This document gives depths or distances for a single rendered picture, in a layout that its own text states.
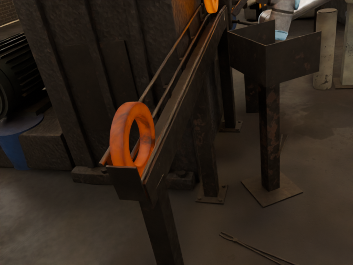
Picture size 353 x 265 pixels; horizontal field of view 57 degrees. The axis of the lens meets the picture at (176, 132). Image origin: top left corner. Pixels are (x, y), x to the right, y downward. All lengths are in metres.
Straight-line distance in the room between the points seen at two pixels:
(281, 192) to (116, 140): 1.00
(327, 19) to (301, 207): 1.28
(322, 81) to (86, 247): 1.83
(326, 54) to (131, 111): 1.83
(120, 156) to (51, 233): 0.98
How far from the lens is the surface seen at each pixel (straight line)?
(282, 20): 1.47
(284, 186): 1.58
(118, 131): 0.71
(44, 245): 1.61
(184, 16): 1.42
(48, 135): 1.92
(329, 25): 2.36
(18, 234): 1.74
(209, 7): 1.47
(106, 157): 0.76
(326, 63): 2.43
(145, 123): 0.83
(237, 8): 1.50
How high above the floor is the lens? 1.03
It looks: 30 degrees down
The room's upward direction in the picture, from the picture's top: 10 degrees counter-clockwise
